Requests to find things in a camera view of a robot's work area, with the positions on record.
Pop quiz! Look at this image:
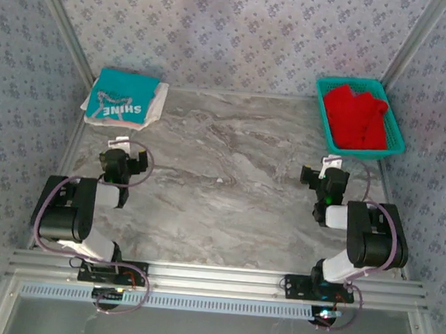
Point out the red t-shirt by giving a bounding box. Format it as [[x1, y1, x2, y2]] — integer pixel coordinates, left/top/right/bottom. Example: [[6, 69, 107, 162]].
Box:
[[318, 81, 394, 154]]

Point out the teal t-shirt with SHINE print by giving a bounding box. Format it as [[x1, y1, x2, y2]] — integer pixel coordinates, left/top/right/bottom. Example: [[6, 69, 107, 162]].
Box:
[[84, 65, 163, 127]]

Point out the teal plastic basket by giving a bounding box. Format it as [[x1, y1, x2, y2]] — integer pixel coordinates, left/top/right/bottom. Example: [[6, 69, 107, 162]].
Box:
[[309, 73, 413, 167]]

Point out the black controller board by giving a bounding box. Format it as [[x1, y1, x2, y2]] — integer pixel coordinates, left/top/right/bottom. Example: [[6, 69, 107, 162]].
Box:
[[309, 305, 342, 329], [90, 286, 125, 311]]

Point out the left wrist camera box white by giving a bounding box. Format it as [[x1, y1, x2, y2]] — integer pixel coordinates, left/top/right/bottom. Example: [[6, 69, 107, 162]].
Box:
[[107, 135, 131, 154]]

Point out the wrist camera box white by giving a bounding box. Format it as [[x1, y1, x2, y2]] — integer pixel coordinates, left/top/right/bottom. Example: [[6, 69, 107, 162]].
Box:
[[321, 155, 342, 181], [107, 135, 131, 154]]

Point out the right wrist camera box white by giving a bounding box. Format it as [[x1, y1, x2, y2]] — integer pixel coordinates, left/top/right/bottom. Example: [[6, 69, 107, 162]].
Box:
[[321, 155, 342, 181]]

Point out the black base plate of left arm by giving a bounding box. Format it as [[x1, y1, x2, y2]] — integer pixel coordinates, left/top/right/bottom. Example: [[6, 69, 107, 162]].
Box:
[[76, 256, 149, 289]]

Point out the black base plate of right arm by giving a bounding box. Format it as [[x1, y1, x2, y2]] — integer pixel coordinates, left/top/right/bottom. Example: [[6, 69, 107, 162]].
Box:
[[282, 272, 357, 305]]

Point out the aluminium mounting rail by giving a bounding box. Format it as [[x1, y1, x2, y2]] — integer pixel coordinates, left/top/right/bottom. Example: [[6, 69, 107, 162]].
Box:
[[6, 245, 431, 311]]

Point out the aluminium corner post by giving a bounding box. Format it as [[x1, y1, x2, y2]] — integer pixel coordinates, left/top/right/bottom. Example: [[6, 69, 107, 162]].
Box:
[[18, 0, 104, 86], [377, 0, 446, 96]]

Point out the grey slotted cable duct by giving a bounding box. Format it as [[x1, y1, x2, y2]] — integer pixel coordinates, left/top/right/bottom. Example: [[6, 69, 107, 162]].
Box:
[[19, 279, 320, 323]]

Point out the aluminium base frame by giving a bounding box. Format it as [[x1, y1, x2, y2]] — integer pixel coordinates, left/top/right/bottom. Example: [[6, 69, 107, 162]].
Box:
[[0, 266, 446, 334]]

